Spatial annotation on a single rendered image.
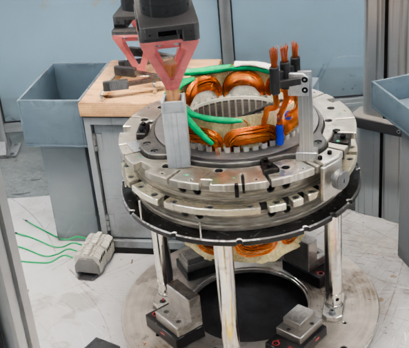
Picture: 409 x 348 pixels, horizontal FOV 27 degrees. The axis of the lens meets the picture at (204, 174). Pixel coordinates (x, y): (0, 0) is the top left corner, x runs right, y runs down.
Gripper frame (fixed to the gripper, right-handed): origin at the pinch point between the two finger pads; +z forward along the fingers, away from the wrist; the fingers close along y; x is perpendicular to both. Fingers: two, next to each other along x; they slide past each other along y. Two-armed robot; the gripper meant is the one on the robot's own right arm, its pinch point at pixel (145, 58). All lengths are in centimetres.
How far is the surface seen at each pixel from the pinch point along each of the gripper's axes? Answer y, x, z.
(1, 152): -170, -117, 108
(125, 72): 6.0, -2.0, 0.1
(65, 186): 9.9, -14.3, 19.4
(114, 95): 10.4, -2.9, 2.1
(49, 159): 9.8, -16.4, 14.2
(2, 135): -173, -116, 102
